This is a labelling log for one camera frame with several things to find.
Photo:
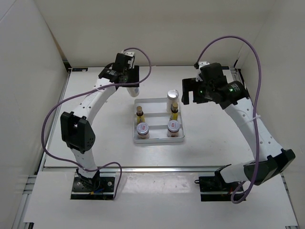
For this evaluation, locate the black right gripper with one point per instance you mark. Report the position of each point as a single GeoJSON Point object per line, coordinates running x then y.
{"type": "Point", "coordinates": [191, 85]}

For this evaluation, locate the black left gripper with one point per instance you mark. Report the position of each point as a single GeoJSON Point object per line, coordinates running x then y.
{"type": "Point", "coordinates": [134, 81]}

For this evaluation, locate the white shaker bottle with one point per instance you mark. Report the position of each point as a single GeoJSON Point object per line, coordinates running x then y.
{"type": "Point", "coordinates": [133, 91]}
{"type": "Point", "coordinates": [172, 97]}

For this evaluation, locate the yellow small bottle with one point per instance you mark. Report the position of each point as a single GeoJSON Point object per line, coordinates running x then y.
{"type": "Point", "coordinates": [174, 111]}
{"type": "Point", "coordinates": [140, 115]}

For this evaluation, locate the sauce jar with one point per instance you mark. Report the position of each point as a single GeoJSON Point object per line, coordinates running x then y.
{"type": "Point", "coordinates": [173, 128]}
{"type": "Point", "coordinates": [143, 130]}

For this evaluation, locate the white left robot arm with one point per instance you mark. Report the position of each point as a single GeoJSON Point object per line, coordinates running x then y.
{"type": "Point", "coordinates": [76, 126]}

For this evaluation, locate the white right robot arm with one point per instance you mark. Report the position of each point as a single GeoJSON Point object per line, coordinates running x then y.
{"type": "Point", "coordinates": [270, 158]}

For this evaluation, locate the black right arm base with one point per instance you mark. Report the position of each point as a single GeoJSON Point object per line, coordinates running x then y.
{"type": "Point", "coordinates": [212, 190]}

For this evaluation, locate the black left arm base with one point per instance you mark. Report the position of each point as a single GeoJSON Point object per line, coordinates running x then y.
{"type": "Point", "coordinates": [101, 186]}

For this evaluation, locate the white divided tray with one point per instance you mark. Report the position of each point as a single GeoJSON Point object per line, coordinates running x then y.
{"type": "Point", "coordinates": [157, 118]}

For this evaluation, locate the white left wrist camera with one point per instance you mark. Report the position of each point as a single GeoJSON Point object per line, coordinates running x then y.
{"type": "Point", "coordinates": [128, 56]}

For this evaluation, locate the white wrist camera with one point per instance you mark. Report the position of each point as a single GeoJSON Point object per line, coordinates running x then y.
{"type": "Point", "coordinates": [128, 56]}
{"type": "Point", "coordinates": [198, 65]}

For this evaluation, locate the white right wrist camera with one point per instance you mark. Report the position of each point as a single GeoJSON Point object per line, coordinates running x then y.
{"type": "Point", "coordinates": [198, 65]}

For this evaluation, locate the aluminium frame rail front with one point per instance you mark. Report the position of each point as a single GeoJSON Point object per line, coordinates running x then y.
{"type": "Point", "coordinates": [169, 169]}

